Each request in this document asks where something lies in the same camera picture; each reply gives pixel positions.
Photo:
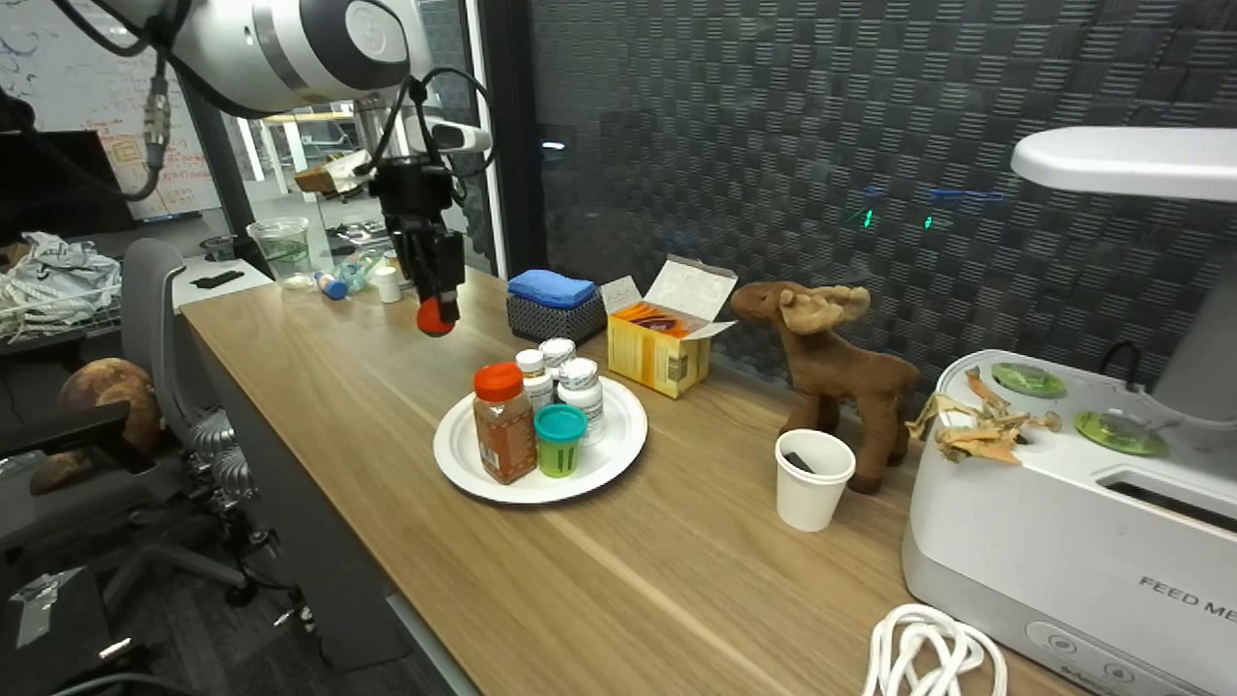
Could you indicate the white paper cup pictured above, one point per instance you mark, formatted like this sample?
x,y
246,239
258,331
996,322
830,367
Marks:
x,y
813,472

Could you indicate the blue folded cloth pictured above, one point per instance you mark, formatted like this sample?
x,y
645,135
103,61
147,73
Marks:
x,y
552,289

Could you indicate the white pill bottle front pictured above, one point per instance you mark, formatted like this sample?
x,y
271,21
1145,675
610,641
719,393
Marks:
x,y
535,376

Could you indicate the small white pill bottle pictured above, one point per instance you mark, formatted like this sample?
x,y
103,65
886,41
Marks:
x,y
580,384

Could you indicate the white pill bottle blue label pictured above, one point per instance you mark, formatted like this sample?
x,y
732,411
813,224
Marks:
x,y
557,354

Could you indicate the spice jar orange lid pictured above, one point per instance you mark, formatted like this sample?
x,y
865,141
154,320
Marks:
x,y
503,424

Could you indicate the yellow open cardboard box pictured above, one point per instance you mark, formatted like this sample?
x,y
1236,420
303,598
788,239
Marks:
x,y
661,333

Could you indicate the white paper plate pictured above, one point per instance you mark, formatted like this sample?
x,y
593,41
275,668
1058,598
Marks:
x,y
612,443

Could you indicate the black office chair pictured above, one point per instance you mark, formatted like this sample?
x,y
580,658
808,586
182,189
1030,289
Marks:
x,y
133,427

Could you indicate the white planter appliance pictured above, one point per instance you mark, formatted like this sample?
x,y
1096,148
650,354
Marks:
x,y
1079,525

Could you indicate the brown plush moose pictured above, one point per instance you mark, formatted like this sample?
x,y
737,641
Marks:
x,y
825,368

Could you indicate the red strawberry toy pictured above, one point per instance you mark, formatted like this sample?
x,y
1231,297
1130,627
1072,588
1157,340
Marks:
x,y
436,320

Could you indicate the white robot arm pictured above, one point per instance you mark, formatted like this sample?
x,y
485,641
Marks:
x,y
279,56

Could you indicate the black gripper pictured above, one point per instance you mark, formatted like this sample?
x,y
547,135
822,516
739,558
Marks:
x,y
417,201

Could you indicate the grey basket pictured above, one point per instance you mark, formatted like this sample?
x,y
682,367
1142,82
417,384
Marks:
x,y
538,322

